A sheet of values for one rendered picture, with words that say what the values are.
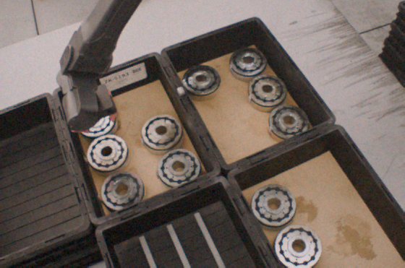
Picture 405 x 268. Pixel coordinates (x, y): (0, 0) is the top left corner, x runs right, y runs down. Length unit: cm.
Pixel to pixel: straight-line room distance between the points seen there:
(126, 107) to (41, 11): 184
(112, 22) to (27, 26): 217
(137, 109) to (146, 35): 43
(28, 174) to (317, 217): 72
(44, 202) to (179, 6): 88
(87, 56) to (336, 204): 64
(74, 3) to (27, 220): 199
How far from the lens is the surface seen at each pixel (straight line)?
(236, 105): 114
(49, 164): 114
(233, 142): 107
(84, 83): 80
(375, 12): 278
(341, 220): 102
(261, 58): 120
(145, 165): 106
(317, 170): 106
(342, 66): 144
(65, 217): 106
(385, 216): 100
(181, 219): 99
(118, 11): 69
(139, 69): 115
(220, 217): 99
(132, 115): 114
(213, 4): 161
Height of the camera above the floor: 176
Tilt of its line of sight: 56 degrees down
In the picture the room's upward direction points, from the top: 5 degrees counter-clockwise
